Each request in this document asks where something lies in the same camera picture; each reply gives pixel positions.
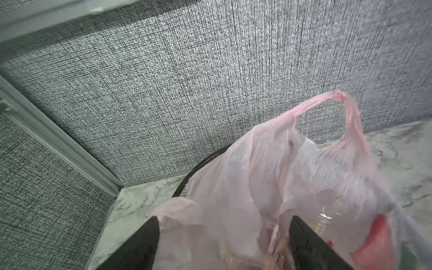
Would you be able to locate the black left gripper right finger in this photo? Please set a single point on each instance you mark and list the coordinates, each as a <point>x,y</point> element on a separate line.
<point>310,252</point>

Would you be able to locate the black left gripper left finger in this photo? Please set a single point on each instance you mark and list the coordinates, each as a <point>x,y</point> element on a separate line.
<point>137,252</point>

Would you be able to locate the pink plastic trash bag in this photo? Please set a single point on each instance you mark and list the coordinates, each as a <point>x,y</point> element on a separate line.
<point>238,208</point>

